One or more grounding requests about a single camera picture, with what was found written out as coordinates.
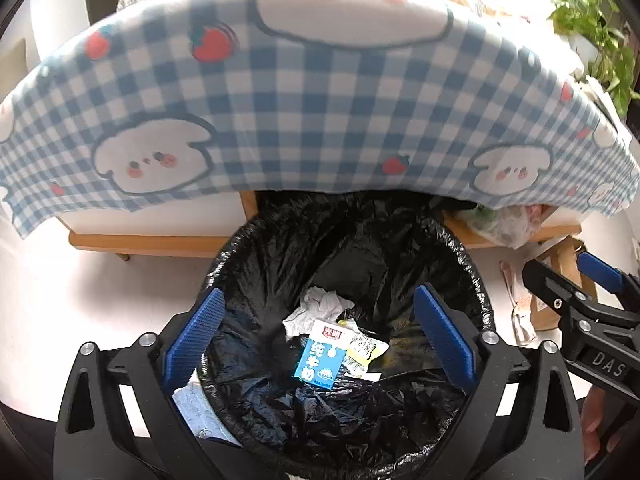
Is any green potted plant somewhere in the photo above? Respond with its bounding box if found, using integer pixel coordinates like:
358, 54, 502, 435
548, 0, 639, 119

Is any black bag-lined trash bin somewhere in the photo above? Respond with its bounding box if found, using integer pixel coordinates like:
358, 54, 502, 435
198, 191, 494, 479

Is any person's right hand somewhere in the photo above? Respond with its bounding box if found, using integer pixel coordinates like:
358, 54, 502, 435
580, 386, 606, 464

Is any brown cardboard box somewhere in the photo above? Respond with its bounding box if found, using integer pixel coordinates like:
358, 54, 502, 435
529, 236, 599, 334

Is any clear plastic bag under table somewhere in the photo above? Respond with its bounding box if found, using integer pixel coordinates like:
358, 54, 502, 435
451, 205, 556, 249

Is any yellow white snack wrapper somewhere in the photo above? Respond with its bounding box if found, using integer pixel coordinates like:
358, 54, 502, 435
337, 318, 390, 382

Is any blue checkered cartoon tablecloth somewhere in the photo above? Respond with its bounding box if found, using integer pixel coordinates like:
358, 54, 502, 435
1, 0, 639, 235

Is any blue milk carton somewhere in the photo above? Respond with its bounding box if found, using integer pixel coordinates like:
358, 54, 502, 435
294, 320, 355, 390

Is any wooden coffee table frame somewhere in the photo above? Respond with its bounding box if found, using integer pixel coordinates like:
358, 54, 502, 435
65, 206, 582, 261

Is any crumpled white tissue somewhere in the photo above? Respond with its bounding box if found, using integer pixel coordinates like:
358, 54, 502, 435
282, 287, 355, 340

